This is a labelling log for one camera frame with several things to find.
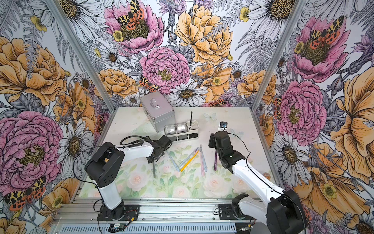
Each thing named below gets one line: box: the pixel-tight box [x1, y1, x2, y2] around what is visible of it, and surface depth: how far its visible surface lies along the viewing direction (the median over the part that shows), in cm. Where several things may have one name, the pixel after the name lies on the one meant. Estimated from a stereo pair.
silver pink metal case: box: [139, 90, 177, 134], surface depth 103 cm
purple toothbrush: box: [214, 150, 218, 171], surface depth 93 cm
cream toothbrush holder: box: [164, 120, 200, 142], surface depth 101 cm
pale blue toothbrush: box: [201, 148, 207, 173], surface depth 93 cm
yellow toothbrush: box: [180, 149, 200, 173], surface depth 94 cm
